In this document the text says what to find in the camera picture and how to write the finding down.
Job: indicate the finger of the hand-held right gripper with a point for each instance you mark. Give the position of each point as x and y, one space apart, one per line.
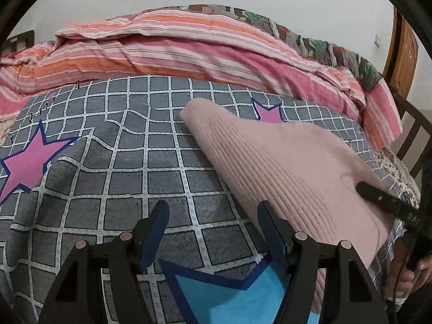
378 195

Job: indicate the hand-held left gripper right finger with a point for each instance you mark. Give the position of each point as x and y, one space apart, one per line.
271 234

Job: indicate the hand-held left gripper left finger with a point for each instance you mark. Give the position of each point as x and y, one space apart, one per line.
157 233

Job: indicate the pink knit sweater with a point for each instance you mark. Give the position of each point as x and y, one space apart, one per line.
287 162

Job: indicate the person's right hand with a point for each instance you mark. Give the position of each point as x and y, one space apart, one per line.
401 276

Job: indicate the floral bed sheet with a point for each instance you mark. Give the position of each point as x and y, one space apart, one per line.
395 165

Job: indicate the grey checked blanket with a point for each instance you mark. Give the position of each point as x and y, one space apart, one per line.
135 162

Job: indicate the wooden chair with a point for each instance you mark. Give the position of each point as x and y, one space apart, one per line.
410 114

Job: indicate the wooden door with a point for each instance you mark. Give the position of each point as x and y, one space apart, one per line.
405 57

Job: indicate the pink striped quilt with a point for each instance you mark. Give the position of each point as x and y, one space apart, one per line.
168 50

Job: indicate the dark wooden headboard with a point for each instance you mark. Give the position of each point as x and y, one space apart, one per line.
20 40

